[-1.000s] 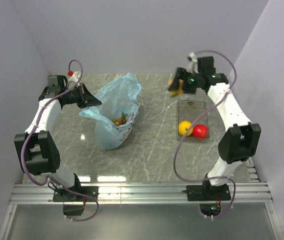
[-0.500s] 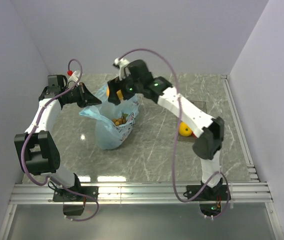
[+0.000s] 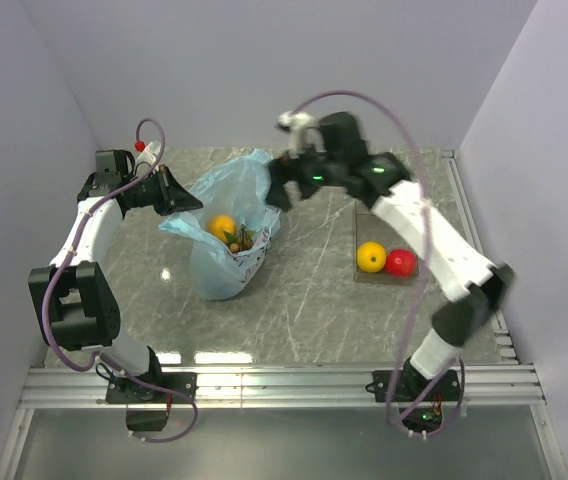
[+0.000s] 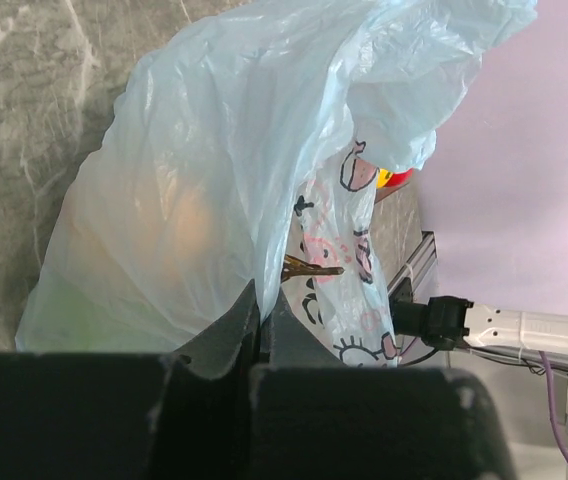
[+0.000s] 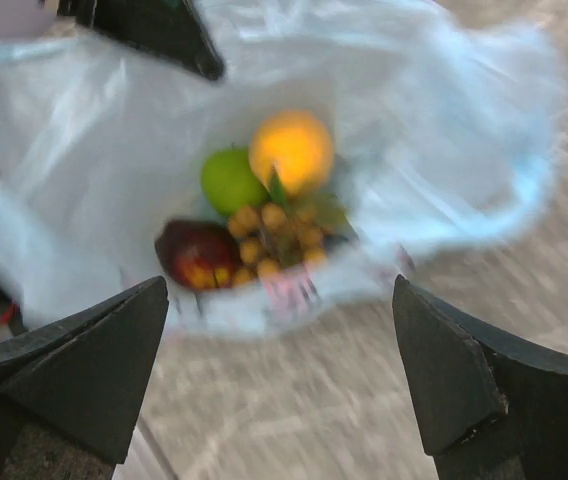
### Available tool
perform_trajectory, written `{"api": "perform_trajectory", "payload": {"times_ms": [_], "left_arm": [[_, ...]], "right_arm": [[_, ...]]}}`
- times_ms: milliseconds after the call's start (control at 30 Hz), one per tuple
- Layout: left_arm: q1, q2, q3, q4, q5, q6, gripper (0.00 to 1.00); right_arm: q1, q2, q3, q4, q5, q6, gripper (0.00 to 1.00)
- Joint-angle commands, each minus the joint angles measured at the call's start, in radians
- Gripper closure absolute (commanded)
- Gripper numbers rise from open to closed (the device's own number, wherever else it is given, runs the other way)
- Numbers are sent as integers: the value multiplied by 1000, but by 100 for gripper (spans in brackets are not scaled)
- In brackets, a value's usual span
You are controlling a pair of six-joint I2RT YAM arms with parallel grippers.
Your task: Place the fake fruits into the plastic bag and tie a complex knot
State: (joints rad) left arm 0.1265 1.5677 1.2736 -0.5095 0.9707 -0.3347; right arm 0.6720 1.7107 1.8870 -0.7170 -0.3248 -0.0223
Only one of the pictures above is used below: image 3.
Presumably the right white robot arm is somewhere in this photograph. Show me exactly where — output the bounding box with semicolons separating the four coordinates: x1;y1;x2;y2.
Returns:
266;112;514;400

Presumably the light blue plastic bag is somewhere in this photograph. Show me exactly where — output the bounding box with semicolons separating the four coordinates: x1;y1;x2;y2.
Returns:
159;149;281;301

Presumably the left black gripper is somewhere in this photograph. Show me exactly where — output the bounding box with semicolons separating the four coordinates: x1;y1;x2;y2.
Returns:
125;164;203;216

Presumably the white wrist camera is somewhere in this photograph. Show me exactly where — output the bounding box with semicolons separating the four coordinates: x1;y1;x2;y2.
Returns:
277;111;317;158
134;140;162;170

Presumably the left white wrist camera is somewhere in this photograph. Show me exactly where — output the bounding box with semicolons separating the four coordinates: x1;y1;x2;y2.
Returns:
134;140;162;170

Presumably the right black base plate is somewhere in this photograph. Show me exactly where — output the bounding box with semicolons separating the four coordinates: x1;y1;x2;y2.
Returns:
365;369;464;403

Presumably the red fake tomato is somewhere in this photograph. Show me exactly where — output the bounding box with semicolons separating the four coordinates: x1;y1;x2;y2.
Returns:
384;248;417;278

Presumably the orange fake orange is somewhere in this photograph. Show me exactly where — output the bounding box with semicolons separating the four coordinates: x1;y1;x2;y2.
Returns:
207;215;237;244

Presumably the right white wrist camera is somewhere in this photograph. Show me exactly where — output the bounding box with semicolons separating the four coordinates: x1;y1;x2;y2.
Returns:
277;111;317;158

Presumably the yellow fake lemon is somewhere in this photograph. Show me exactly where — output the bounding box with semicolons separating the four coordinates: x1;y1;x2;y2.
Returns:
356;242;387;273

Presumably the clear plastic fruit tray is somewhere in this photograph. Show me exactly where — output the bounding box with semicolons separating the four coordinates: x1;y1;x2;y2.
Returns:
352;201;419;287

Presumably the aluminium mounting rail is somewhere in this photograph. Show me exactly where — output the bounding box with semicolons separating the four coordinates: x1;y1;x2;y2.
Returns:
0;149;568;480

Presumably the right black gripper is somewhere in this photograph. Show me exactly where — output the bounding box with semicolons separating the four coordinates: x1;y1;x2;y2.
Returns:
264;132;345;212

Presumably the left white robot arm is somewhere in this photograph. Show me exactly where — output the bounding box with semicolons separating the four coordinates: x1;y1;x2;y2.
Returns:
28;141;203;402

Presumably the brown fake longan bunch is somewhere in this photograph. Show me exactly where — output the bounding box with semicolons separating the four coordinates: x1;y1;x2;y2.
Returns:
224;224;256;254

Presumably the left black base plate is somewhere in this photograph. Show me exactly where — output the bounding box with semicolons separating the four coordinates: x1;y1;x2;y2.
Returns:
105;372;197;405

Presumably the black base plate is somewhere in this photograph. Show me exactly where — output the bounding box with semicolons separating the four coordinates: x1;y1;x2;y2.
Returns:
365;369;464;403
105;372;197;405

